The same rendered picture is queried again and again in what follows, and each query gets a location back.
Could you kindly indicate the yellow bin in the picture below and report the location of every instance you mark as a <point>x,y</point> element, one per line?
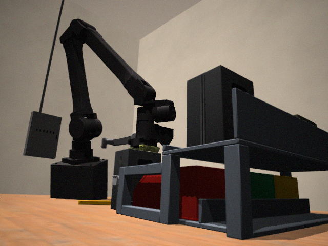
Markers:
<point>286,187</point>

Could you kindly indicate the yellow bar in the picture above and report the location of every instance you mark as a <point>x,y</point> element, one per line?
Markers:
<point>85,202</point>

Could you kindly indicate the green open bin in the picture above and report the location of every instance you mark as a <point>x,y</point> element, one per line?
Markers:
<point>262,186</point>

